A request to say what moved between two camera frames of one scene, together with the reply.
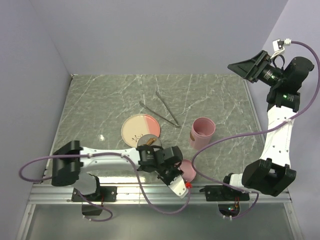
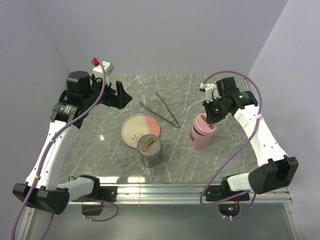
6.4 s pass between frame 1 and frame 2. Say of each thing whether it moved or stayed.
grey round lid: stayed
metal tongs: stayed
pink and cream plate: stayed
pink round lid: moved
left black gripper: moved
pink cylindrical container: stayed
